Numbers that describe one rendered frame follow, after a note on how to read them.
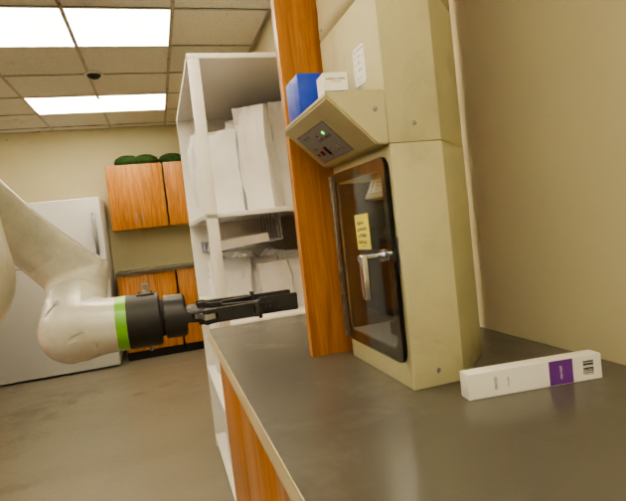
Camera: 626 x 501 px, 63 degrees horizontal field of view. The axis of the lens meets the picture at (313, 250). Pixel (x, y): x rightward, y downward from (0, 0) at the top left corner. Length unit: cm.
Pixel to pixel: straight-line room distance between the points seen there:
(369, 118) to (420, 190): 17
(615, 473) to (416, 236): 49
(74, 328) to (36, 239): 16
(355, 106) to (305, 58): 43
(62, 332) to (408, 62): 76
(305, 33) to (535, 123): 60
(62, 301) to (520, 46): 112
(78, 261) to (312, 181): 61
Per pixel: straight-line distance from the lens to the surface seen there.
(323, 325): 132
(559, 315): 132
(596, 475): 75
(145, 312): 89
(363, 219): 109
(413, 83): 103
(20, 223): 93
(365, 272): 100
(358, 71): 111
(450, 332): 104
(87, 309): 90
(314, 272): 130
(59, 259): 96
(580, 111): 123
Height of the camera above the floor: 128
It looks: 3 degrees down
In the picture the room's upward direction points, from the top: 6 degrees counter-clockwise
